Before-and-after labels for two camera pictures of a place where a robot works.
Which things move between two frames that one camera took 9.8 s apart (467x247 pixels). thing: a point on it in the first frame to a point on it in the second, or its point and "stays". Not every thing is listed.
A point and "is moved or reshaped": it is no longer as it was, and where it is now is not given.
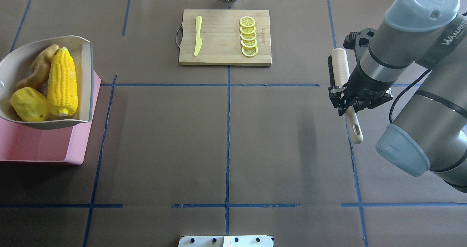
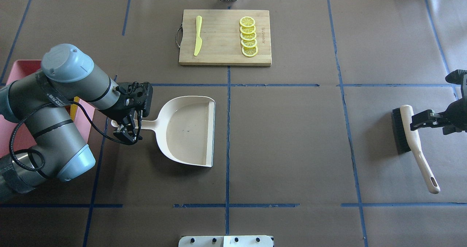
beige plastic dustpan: [19, 63] to [185, 126]
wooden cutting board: [221, 44] stays
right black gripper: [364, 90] to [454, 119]
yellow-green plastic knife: [199, 41] stays
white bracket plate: [246, 241] stays
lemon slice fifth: [249, 51] stays
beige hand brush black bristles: [338, 71] is moved or reshaped
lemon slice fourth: [249, 43] stays
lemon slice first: [247, 21] stays
